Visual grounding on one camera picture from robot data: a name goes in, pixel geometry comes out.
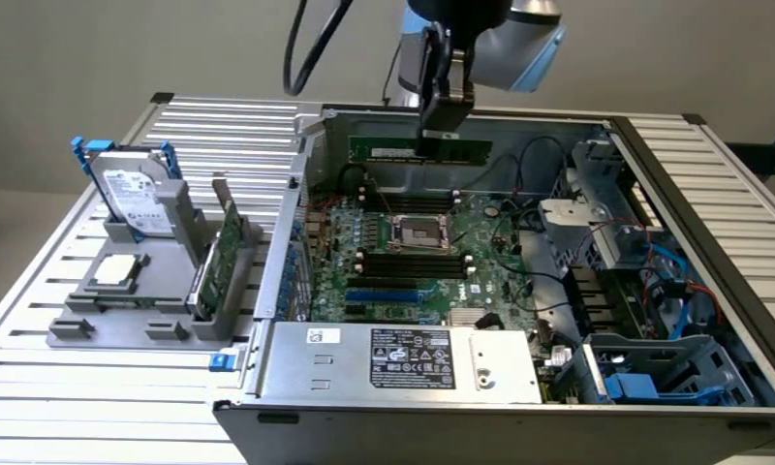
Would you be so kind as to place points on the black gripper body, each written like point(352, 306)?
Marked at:
point(459, 13)

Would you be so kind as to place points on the green RAM stick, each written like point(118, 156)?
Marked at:
point(387, 151)

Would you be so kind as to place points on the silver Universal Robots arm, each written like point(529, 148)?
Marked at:
point(523, 43)

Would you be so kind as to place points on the black RAM slot bank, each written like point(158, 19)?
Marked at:
point(413, 197)
point(413, 264)

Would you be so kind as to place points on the CPU socket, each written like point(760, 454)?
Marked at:
point(419, 232)

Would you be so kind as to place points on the grey metal drive cage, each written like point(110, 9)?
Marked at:
point(587, 213)

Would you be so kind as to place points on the green motherboard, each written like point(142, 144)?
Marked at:
point(477, 271)

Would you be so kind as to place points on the blue expansion slot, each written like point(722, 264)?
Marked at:
point(384, 294)

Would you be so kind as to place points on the silver chipset heatsink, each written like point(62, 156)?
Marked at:
point(471, 318)

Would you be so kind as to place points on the blue disk caddy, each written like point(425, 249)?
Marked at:
point(168, 157)

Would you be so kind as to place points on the green graphics card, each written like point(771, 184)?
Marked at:
point(218, 261)

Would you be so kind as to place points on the open black PC case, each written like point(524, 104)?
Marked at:
point(698, 252)

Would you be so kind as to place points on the silver hard disk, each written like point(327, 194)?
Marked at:
point(132, 194)

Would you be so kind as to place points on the silver power supply unit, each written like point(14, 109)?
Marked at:
point(393, 363)

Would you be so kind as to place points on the grey parts rack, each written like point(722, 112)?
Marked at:
point(168, 310)

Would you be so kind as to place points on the silver CPU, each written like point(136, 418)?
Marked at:
point(118, 269)

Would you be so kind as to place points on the blue plastic case latch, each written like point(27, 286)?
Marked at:
point(222, 361)

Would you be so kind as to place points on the grey disk bay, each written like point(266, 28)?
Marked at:
point(664, 368)

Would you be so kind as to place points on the blue disk bay clip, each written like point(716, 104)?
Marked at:
point(630, 387)

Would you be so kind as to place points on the black bracket with grey box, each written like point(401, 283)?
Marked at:
point(764, 150)

